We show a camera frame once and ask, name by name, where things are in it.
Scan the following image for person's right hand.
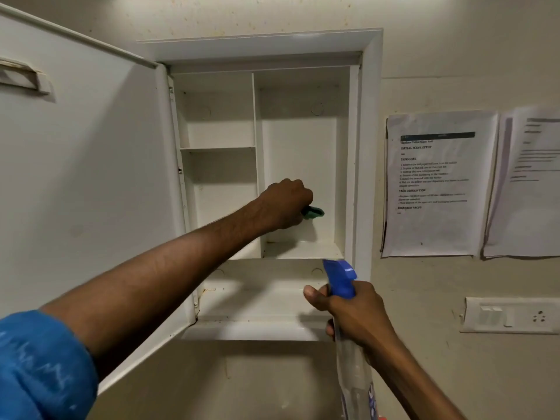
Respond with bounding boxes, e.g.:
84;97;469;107
303;281;397;360

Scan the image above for person's left hand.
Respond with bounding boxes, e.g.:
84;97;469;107
255;178;314;231

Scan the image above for blue-nozzle clear spray bottle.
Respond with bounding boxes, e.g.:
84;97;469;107
322;259;379;420

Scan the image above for person's left forearm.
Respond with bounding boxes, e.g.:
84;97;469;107
38;199;274;381

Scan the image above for person's right forearm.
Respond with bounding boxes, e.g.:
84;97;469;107
364;331;466;420

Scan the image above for printed instruction paper sheet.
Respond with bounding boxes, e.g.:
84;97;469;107
381;111;499;258

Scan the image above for blurred printed paper sheet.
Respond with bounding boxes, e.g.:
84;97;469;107
482;106;560;259

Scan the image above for white cabinet door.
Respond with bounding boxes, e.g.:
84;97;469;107
0;3;198;396

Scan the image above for blue sleeve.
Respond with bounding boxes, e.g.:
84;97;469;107
0;309;99;420

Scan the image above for white wall cabinet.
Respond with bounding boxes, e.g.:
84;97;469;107
137;28;384;342

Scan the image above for white electrical switch socket panel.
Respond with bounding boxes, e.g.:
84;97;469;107
460;297;560;335

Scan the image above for white door handle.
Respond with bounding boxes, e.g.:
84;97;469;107
0;57;52;95

